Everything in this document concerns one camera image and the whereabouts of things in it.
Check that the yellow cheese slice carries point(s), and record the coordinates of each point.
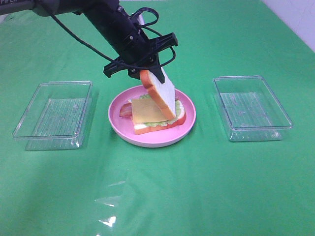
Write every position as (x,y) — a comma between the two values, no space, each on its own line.
(145,110)

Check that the clear right plastic tray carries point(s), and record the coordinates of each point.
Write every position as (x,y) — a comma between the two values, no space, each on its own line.
(249,109)

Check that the white bread slice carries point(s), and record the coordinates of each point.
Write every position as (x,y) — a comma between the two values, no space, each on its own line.
(140,128)

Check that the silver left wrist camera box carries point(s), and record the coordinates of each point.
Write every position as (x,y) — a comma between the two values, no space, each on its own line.
(140,20)

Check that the pink round plate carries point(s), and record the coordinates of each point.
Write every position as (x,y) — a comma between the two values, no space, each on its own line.
(124,127)

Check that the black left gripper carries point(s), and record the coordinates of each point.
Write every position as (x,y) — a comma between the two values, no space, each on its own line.
(137,52)

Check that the clear plastic tray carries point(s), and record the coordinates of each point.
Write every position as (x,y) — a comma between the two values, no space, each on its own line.
(56,116)
(249,109)

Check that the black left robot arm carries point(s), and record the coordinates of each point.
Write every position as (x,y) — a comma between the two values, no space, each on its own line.
(125,33)

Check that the clear plastic wrap sheet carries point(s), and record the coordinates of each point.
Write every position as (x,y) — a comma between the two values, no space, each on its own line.
(108,201)

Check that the green tablecloth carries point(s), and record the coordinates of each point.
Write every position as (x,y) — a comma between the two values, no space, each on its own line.
(204,185)

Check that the clear left plastic tray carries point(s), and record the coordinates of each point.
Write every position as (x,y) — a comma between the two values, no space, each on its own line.
(56,116)

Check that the green lettuce leaf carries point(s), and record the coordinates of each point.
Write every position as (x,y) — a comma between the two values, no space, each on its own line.
(178,120)

